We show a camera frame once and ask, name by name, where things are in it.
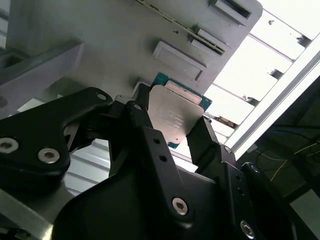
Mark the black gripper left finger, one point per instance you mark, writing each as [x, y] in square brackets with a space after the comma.
[37, 125]

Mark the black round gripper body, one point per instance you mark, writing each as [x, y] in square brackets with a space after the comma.
[112, 212]

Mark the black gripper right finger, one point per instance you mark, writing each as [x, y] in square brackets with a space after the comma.
[240, 200]

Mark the silver CPU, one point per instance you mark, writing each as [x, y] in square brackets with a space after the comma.
[172, 110]

